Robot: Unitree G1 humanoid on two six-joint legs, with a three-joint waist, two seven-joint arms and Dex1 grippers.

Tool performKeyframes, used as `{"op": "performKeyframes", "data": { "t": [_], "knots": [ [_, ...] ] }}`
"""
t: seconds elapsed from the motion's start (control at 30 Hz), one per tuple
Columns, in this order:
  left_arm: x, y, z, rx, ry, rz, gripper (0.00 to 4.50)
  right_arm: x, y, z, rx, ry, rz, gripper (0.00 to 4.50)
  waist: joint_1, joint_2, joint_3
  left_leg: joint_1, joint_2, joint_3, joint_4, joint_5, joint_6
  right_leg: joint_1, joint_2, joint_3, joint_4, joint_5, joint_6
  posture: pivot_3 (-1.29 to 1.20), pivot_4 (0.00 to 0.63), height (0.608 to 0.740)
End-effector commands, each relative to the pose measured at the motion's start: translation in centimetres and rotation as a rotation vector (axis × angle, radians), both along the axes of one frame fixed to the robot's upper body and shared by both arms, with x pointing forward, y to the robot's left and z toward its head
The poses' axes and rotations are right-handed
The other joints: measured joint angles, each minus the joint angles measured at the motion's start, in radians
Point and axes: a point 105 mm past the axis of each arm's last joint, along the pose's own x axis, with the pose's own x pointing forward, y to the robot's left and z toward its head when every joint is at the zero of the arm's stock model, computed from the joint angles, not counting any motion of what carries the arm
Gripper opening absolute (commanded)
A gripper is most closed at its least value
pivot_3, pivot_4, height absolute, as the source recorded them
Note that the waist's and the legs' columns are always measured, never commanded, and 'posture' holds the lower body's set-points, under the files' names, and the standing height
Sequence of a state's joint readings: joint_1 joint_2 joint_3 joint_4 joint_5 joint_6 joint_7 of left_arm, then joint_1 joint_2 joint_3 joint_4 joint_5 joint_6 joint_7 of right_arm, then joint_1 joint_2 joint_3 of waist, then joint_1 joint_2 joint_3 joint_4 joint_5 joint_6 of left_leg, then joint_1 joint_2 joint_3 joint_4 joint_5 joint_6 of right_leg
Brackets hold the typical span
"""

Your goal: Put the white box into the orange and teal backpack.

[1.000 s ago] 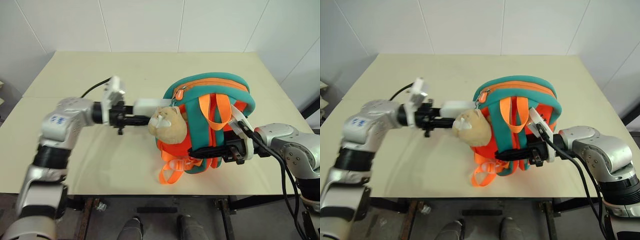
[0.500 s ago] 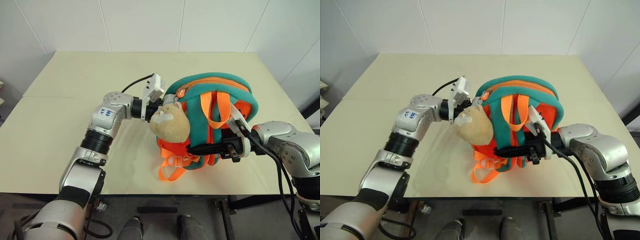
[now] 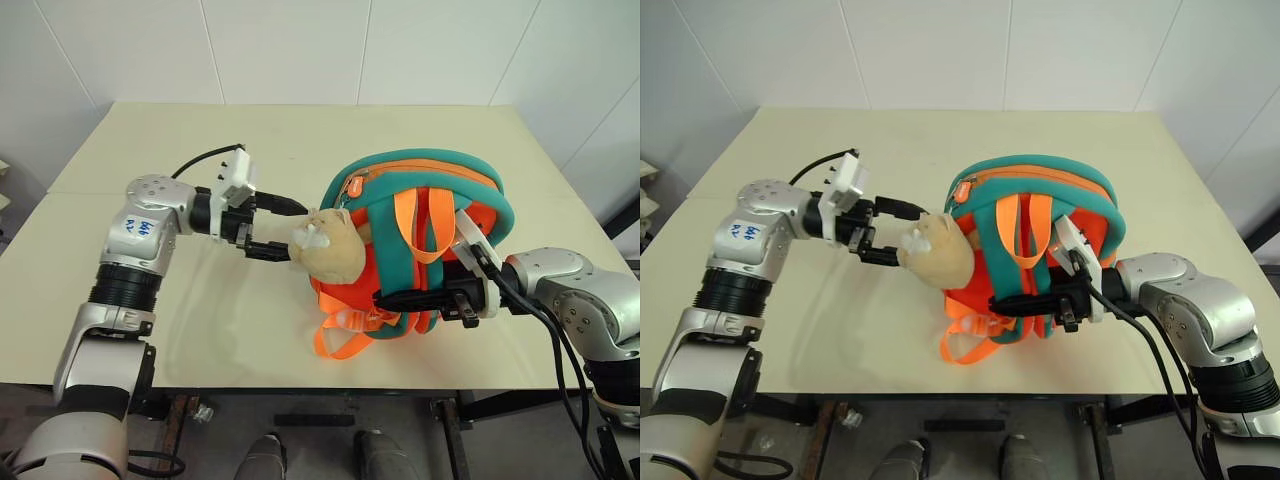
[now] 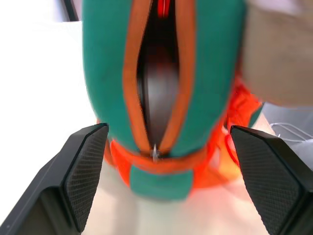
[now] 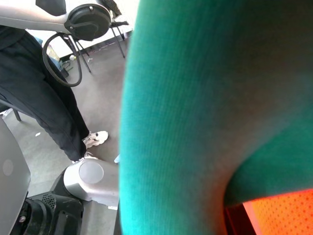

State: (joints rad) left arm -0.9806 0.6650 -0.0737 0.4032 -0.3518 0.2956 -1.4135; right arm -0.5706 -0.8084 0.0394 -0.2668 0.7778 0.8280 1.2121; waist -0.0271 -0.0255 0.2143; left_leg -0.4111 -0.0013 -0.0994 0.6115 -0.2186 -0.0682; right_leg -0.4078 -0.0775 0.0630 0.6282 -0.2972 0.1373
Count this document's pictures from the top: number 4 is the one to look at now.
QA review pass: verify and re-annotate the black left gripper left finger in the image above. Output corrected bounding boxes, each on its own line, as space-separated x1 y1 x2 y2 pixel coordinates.
0 122 109 235

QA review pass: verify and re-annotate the beige cardboard box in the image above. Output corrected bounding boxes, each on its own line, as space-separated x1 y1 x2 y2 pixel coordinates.
241 0 313 108

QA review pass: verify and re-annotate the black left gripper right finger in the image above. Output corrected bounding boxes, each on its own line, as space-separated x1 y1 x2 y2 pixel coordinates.
230 125 313 235

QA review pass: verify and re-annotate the black table leg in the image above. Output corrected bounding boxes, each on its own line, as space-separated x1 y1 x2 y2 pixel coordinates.
60 0 81 22

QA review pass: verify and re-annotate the white wire rack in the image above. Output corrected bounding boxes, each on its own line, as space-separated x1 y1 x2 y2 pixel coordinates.
269 121 313 143

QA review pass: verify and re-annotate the orange and teal backpack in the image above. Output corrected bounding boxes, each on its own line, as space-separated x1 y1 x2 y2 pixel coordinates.
81 0 264 202

